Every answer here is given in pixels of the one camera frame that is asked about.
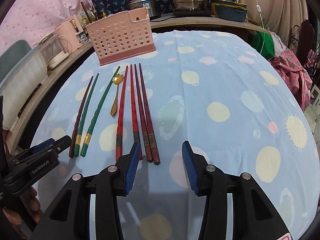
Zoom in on dark maroon chopstick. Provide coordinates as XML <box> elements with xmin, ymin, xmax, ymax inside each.
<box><xmin>69</xmin><ymin>76</ymin><xmax>93</xmax><ymax>158</ymax></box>

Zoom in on dark red chopstick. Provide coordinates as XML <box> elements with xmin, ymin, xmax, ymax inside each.
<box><xmin>134</xmin><ymin>64</ymin><xmax>153</xmax><ymax>163</ymax></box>
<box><xmin>139</xmin><ymin>64</ymin><xmax>161</xmax><ymax>165</ymax></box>

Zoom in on gold flower spoon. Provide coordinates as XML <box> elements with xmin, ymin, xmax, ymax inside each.
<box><xmin>110</xmin><ymin>74</ymin><xmax>124</xmax><ymax>117</ymax></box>

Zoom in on left hand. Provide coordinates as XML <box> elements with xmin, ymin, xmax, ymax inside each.
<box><xmin>3</xmin><ymin>187</ymin><xmax>43</xmax><ymax>239</ymax></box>

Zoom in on white plastic storage bin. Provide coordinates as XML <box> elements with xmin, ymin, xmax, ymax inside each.
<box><xmin>1</xmin><ymin>40</ymin><xmax>48</xmax><ymax>130</ymax></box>

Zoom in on light blue planet tablecloth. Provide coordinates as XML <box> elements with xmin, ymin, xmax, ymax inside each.
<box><xmin>32</xmin><ymin>31</ymin><xmax>319</xmax><ymax>239</ymax></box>

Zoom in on white clear small appliance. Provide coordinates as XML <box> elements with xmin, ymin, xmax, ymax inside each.
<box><xmin>38</xmin><ymin>31</ymin><xmax>69</xmax><ymax>70</ymax></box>

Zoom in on pink electric kettle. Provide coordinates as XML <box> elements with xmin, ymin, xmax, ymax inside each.
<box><xmin>55</xmin><ymin>15</ymin><xmax>84</xmax><ymax>54</ymax></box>

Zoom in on pink perforated utensil holder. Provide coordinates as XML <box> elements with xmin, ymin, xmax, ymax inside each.
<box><xmin>86</xmin><ymin>7</ymin><xmax>156</xmax><ymax>66</ymax></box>

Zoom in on pink floral cloth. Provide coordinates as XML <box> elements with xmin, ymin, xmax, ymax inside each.
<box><xmin>268</xmin><ymin>48</ymin><xmax>312</xmax><ymax>111</ymax></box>

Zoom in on green bag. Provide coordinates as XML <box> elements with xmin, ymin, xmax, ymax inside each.
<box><xmin>249</xmin><ymin>31</ymin><xmax>275</xmax><ymax>60</ymax></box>

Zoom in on steel rice cooker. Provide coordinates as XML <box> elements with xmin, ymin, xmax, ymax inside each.
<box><xmin>128</xmin><ymin>0</ymin><xmax>162</xmax><ymax>19</ymax></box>

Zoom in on black induction cooker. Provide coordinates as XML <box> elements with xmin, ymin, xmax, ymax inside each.
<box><xmin>172</xmin><ymin>10</ymin><xmax>212</xmax><ymax>17</ymax></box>

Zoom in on blue yellow stacked bowls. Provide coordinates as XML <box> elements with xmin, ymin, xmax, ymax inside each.
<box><xmin>213</xmin><ymin>0</ymin><xmax>247</xmax><ymax>22</ymax></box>

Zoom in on white cable with switch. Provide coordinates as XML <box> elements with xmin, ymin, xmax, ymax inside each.
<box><xmin>247</xmin><ymin>0</ymin><xmax>266</xmax><ymax>55</ymax></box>

